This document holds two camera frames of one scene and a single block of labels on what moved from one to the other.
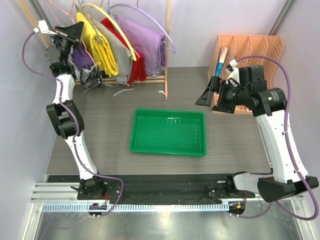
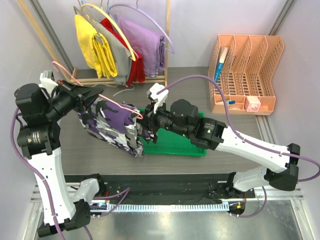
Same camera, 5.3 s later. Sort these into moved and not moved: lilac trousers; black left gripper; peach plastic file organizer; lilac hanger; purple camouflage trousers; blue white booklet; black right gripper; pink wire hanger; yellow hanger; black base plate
Moved: purple camouflage trousers; black left gripper; black right gripper; pink wire hanger
Not moved: black base plate; yellow hanger; peach plastic file organizer; blue white booklet; lilac hanger; lilac trousers
